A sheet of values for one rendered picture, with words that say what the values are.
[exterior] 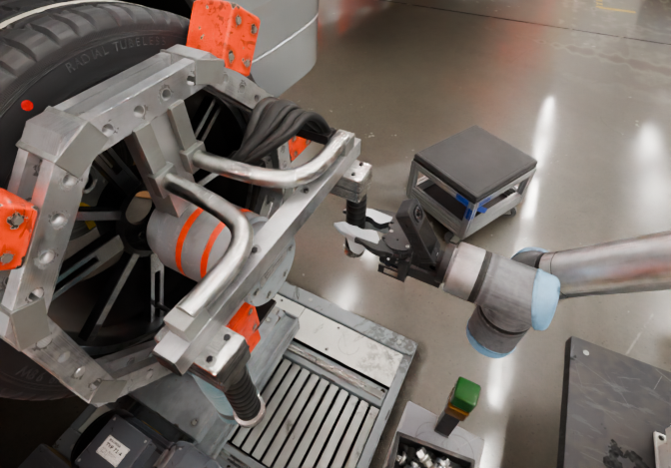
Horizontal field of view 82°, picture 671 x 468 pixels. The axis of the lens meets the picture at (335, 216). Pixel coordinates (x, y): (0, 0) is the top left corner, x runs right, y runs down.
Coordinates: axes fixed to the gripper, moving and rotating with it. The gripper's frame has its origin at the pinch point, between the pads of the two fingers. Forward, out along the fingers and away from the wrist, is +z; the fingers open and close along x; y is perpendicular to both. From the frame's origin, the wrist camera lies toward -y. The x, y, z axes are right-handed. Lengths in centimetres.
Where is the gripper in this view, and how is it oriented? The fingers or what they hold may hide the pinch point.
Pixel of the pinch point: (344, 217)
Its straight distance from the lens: 71.5
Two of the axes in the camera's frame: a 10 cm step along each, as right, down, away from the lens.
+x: 4.7, -6.4, 6.1
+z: -8.8, -3.4, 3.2
